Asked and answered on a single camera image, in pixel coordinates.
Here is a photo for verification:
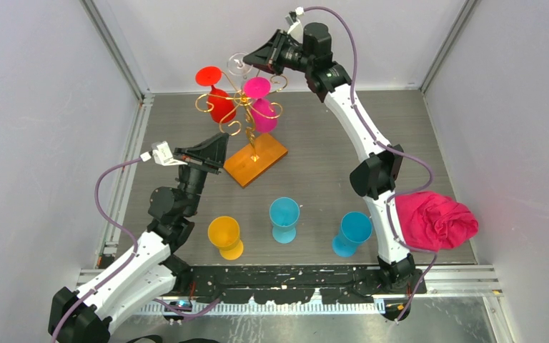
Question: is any red plastic wine glass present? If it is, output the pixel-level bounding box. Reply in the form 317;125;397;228
195;66;236;124

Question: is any blue wine glass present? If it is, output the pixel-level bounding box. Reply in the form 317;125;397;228
332;212;372;257
269;197;300;244

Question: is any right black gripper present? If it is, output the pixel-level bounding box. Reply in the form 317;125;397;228
242;29;312;76

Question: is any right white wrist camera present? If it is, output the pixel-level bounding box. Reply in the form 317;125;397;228
285;6;305;40

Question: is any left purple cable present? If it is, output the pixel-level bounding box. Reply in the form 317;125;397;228
49;157;223;343

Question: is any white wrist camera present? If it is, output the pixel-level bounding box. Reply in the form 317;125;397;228
140;141;188;166
285;6;305;40

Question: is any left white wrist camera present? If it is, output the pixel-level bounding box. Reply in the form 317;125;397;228
140;141;188;166

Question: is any blue wine glass centre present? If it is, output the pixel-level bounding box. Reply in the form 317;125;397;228
269;197;300;244

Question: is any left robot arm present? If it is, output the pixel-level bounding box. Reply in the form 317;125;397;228
48;133;230;342

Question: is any pink plastic wine glass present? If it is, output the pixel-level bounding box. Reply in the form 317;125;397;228
243;76;278;134

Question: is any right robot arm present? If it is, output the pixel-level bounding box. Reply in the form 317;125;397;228
242;23;420;294

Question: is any clear wine glass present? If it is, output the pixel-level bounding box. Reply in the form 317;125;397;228
226;51;257;90

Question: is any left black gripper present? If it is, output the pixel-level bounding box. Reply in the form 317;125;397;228
173;133;229;217

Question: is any pink crumpled cloth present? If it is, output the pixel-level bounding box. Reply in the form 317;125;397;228
395;191;479;252

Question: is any purple cable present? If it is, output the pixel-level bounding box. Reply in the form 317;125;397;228
49;157;223;343
302;5;439;323

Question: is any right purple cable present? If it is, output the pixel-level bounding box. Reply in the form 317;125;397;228
302;5;439;323

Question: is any yellow plastic wine glass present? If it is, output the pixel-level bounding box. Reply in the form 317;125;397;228
208;216;244;261

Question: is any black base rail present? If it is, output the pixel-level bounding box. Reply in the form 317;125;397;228
169;264;422;304

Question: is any gold wire glass rack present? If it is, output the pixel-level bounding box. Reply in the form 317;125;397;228
195;70;288;188

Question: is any blue wine glass right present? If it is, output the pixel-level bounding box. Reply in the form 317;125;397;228
332;212;372;257

